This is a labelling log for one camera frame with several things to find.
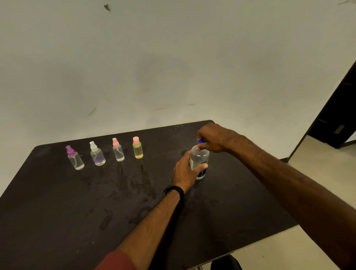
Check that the person's right hand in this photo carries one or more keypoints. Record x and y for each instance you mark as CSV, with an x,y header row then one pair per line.
x,y
216,136

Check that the person's left hand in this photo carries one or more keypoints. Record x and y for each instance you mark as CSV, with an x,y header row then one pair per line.
x,y
184,174

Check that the person's left thumb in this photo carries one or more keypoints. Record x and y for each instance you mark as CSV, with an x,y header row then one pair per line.
x,y
199,168

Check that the person's right fingers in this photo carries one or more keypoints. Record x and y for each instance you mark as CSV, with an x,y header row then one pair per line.
x,y
205,139

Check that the blue bottle cap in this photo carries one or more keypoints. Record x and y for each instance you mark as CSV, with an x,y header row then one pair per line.
x,y
200,142

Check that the clear water bottle blue label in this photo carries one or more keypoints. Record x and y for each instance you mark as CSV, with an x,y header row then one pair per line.
x,y
199,162

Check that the person's right forearm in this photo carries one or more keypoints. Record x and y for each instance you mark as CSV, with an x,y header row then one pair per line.
x,y
292,192

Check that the person's left forearm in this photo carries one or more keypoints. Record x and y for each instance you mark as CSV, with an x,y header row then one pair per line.
x,y
151,222

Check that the black wristband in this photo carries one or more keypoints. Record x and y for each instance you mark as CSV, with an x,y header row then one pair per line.
x,y
174,189

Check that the pink cap yellow liquid bottle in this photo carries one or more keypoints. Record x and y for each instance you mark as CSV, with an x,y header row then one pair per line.
x,y
137,148

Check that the pink cap clear spray bottle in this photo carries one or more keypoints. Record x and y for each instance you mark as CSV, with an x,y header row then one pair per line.
x,y
118,150

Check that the black stool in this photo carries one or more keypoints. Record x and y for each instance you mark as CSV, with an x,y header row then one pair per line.
x,y
225,263

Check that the white cap spray bottle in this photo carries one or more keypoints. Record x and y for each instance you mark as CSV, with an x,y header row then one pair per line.
x,y
97,154

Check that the red sleeve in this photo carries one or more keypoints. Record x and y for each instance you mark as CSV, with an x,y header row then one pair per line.
x,y
116,261

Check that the purple cap spray bottle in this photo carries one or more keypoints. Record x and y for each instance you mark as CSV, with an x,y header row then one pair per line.
x,y
74,157

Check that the dark wooden door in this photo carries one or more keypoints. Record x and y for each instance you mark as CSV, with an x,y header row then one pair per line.
x,y
335,116

